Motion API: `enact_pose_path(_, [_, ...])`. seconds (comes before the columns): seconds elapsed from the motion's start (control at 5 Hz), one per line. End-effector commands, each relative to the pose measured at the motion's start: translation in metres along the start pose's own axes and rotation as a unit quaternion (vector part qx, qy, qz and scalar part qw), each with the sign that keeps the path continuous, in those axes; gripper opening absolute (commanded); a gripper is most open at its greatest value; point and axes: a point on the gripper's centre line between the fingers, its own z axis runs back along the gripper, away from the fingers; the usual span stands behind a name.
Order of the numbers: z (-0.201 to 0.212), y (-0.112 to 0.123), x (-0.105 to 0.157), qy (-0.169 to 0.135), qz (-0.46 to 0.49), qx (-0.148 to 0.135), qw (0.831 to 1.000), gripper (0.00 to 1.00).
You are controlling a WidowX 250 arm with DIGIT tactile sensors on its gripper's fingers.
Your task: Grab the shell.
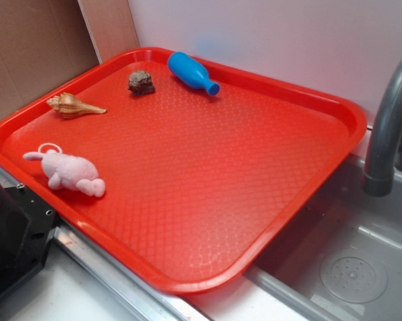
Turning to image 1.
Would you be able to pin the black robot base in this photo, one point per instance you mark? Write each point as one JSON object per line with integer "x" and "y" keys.
{"x": 27, "y": 226}

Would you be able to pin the brown rough rock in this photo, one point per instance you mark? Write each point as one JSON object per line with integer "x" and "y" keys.
{"x": 140, "y": 83}

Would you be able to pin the grey curved faucet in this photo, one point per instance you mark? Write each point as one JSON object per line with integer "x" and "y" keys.
{"x": 384, "y": 153}

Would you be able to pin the blue plastic bottle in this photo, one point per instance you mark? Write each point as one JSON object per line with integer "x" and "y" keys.
{"x": 192, "y": 73}

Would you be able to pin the round sink drain cover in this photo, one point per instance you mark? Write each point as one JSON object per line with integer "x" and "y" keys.
{"x": 353, "y": 279}

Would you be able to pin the brown cardboard panel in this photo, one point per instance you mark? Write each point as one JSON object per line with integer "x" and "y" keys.
{"x": 44, "y": 44}

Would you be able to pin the grey plastic sink basin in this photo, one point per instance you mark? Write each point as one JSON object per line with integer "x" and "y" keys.
{"x": 339, "y": 219}

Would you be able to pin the tan spiral seashell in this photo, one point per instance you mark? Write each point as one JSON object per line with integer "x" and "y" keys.
{"x": 68, "y": 106}

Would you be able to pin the pink plush bunny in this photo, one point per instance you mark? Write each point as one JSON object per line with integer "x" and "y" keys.
{"x": 65, "y": 171}

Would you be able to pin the red plastic tray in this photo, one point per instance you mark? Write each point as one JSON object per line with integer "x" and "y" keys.
{"x": 196, "y": 185}

